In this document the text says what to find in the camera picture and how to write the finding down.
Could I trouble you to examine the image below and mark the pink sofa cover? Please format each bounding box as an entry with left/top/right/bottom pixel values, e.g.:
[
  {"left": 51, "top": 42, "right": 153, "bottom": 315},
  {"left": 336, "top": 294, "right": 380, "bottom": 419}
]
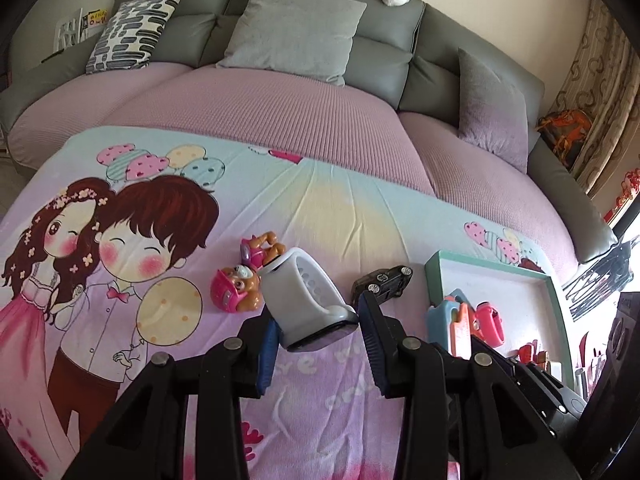
[{"left": 7, "top": 62, "right": 583, "bottom": 271}]

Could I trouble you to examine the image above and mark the blue orange plastic toy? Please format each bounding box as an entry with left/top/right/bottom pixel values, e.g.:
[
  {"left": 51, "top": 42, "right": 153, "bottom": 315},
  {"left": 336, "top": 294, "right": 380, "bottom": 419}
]
[{"left": 426, "top": 299, "right": 472, "bottom": 357}]

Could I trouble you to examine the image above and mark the beige patterned curtain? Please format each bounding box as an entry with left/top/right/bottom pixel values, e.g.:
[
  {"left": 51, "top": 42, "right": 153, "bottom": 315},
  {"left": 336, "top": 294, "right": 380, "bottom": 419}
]
[{"left": 557, "top": 0, "right": 640, "bottom": 196}]

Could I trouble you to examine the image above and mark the white grey smart watch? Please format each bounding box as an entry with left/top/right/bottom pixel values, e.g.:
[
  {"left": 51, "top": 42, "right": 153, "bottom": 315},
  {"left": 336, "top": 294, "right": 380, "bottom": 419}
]
[{"left": 259, "top": 247, "right": 360, "bottom": 352}]

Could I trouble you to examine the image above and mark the orange bag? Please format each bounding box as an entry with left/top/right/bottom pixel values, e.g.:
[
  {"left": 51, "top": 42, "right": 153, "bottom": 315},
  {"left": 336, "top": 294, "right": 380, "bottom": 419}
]
[{"left": 537, "top": 109, "right": 592, "bottom": 168}]

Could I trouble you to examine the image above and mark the black white patterned mat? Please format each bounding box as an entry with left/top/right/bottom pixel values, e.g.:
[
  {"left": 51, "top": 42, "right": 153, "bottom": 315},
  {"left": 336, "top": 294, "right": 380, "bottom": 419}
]
[{"left": 565, "top": 245, "right": 632, "bottom": 322}]

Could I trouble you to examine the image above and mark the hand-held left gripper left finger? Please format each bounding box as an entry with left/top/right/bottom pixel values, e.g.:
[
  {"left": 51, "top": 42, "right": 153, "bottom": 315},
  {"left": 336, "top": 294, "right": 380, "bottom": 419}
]
[{"left": 62, "top": 316, "right": 279, "bottom": 480}]

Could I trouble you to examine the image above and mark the small grey pillow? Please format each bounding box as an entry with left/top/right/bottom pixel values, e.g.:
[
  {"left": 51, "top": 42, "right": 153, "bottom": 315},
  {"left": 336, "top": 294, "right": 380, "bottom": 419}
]
[{"left": 456, "top": 49, "right": 530, "bottom": 173}]

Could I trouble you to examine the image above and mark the patterned blue white pillow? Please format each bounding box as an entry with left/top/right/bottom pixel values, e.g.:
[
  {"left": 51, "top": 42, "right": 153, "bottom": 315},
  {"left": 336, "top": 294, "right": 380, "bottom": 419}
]
[{"left": 86, "top": 0, "right": 186, "bottom": 75}]

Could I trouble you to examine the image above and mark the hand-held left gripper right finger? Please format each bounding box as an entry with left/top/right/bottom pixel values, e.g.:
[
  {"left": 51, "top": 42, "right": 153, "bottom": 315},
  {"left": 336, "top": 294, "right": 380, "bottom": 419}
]
[{"left": 358, "top": 291, "right": 581, "bottom": 480}]

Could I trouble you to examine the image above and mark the large grey pillow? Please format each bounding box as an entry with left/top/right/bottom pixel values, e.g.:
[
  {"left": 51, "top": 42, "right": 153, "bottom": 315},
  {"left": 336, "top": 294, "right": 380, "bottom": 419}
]
[{"left": 216, "top": 0, "right": 367, "bottom": 86}]

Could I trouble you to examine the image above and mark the grey sofa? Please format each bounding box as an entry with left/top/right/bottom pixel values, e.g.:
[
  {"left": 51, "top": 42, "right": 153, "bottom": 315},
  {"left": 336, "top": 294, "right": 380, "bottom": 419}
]
[{"left": 0, "top": 0, "right": 618, "bottom": 266}]

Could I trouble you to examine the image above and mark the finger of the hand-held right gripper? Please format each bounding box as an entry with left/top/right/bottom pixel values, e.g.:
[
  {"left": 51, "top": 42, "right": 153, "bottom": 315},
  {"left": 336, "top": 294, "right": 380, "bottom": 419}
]
[{"left": 470, "top": 335, "right": 511, "bottom": 366}]

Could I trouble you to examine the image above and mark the small brown toy puppy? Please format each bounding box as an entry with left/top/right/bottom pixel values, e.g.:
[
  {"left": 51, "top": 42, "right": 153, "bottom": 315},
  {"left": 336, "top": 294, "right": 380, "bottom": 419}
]
[{"left": 241, "top": 231, "right": 287, "bottom": 267}]

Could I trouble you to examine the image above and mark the magazine rack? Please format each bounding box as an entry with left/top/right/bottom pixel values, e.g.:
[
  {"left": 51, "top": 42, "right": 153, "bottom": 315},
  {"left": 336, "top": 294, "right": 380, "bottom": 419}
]
[{"left": 54, "top": 8, "right": 108, "bottom": 53}]

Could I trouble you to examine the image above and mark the printed blanket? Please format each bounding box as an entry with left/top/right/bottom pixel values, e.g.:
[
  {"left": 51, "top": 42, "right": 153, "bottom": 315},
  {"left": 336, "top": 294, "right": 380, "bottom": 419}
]
[{"left": 0, "top": 127, "right": 571, "bottom": 480}]

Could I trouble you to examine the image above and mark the pink helmet toy puppy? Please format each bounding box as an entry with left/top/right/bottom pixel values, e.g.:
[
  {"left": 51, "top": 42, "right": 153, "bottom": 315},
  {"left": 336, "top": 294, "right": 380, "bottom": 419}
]
[{"left": 216, "top": 263, "right": 264, "bottom": 312}]

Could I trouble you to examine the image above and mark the pink smart watch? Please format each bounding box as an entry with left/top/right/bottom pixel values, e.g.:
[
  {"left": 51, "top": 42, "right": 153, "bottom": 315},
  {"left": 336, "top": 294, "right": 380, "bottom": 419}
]
[{"left": 472, "top": 301, "right": 503, "bottom": 348}]

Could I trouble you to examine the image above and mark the teal rimmed white tray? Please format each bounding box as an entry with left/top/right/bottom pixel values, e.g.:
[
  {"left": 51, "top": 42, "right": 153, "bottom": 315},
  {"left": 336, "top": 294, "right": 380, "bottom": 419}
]
[{"left": 425, "top": 251, "right": 576, "bottom": 396}]

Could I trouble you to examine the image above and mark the black toy car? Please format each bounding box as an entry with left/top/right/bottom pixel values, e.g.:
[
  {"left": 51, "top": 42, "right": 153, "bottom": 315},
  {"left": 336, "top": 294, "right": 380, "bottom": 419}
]
[{"left": 351, "top": 265, "right": 415, "bottom": 303}]

